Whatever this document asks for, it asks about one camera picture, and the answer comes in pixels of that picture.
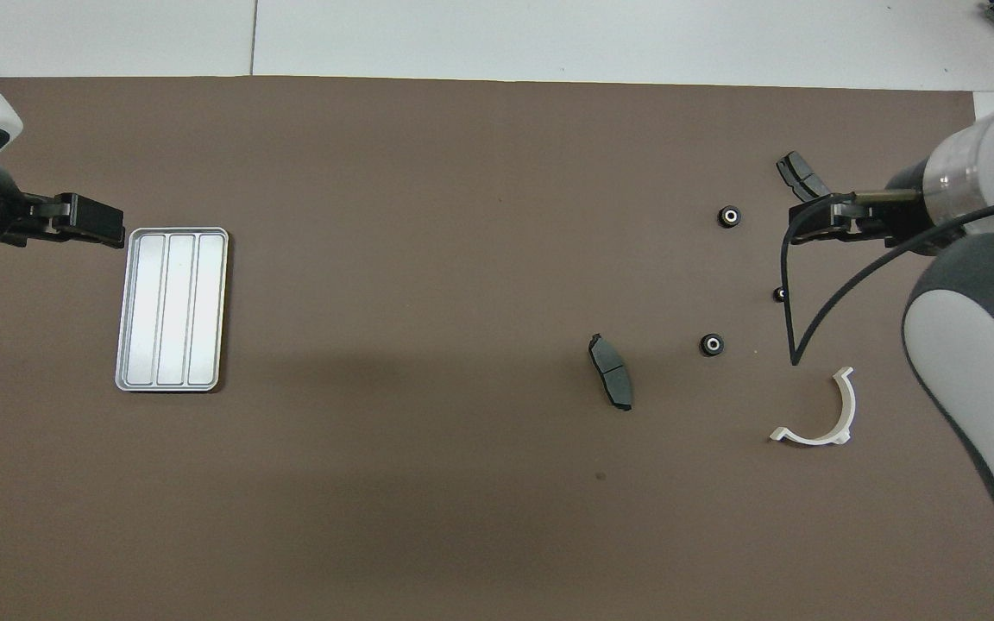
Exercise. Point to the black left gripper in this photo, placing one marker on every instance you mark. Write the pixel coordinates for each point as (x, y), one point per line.
(57, 217)

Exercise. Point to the silver metal tray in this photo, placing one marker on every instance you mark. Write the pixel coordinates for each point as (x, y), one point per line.
(173, 310)

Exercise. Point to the small black round knob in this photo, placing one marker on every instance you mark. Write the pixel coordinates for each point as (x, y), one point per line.
(728, 216)

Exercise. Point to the brown table mat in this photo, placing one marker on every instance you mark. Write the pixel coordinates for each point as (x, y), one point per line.
(462, 216)

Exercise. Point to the long grey brake pad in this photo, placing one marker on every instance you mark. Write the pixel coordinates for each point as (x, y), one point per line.
(611, 366)

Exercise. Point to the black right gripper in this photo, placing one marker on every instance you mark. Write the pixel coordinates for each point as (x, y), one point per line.
(872, 220)

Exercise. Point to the large black bearing gear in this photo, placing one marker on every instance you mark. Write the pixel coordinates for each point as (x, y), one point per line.
(712, 345)

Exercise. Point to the short grey brake pad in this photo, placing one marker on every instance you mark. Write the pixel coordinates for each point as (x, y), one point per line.
(801, 175)

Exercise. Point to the white semicircular clamp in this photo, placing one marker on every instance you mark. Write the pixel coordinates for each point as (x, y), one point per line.
(808, 438)

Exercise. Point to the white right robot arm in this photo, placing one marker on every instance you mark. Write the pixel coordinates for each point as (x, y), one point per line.
(980, 345)

